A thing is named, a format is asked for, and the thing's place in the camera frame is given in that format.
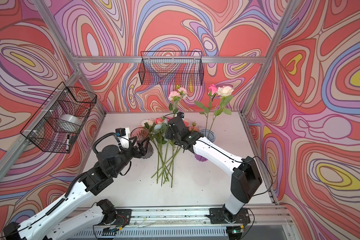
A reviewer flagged silver tape roll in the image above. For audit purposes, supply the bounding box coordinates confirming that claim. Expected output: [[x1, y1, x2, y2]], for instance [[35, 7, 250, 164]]
[[60, 114, 82, 126]]

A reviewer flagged black marker pen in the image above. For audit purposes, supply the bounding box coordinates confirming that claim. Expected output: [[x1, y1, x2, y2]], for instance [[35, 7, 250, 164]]
[[66, 134, 70, 153]]

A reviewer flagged pink grey glass vase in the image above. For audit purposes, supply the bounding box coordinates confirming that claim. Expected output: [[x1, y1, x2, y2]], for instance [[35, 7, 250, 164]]
[[131, 127, 154, 159]]

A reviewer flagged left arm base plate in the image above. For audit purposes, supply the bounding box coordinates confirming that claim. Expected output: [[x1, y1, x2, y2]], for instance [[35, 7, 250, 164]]
[[97, 209, 132, 227]]

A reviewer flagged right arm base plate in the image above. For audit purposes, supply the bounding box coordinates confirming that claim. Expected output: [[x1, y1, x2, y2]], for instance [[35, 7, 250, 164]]
[[206, 207, 251, 226]]

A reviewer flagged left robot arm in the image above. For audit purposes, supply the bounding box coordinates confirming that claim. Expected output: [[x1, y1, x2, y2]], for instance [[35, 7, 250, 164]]
[[3, 133, 150, 240]]

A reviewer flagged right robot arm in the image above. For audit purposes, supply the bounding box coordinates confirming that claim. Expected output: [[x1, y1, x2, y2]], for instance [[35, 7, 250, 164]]
[[166, 116, 263, 219]]

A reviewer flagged red pink rose stem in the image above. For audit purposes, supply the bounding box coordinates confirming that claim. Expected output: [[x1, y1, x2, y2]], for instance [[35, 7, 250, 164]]
[[154, 117, 169, 186]]

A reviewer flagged black wire basket left wall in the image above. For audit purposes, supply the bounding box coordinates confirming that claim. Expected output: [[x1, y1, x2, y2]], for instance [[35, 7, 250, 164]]
[[20, 83, 97, 154]]

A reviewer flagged black wire basket back wall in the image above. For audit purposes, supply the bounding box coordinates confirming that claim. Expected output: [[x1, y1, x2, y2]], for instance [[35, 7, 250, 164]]
[[139, 51, 204, 87]]

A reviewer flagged pink carnation stem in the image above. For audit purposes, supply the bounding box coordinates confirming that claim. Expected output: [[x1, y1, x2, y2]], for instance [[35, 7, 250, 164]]
[[168, 85, 188, 117]]

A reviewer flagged blue white rose stem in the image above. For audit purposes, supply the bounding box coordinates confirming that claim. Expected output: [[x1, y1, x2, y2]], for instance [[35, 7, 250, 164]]
[[153, 123, 167, 186]]

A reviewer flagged purple glass vase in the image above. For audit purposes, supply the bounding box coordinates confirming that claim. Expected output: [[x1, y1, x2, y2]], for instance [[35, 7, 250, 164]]
[[194, 128, 217, 163]]

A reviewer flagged cream white rose stem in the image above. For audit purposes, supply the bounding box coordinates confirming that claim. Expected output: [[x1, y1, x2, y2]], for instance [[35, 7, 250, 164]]
[[208, 86, 234, 131]]

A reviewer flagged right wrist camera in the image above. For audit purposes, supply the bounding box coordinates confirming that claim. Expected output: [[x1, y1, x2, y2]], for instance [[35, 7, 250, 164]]
[[177, 112, 185, 120]]

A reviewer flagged white rose stem on table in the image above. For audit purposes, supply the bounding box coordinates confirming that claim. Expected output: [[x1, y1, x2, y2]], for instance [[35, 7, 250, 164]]
[[142, 118, 164, 180]]

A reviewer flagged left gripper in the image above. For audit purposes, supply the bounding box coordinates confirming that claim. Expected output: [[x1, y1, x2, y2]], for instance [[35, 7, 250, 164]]
[[108, 135, 149, 179]]

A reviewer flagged black wire basket wall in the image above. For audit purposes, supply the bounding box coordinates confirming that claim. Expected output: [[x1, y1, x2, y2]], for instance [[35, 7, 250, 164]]
[[20, 83, 97, 154], [139, 51, 204, 87]]

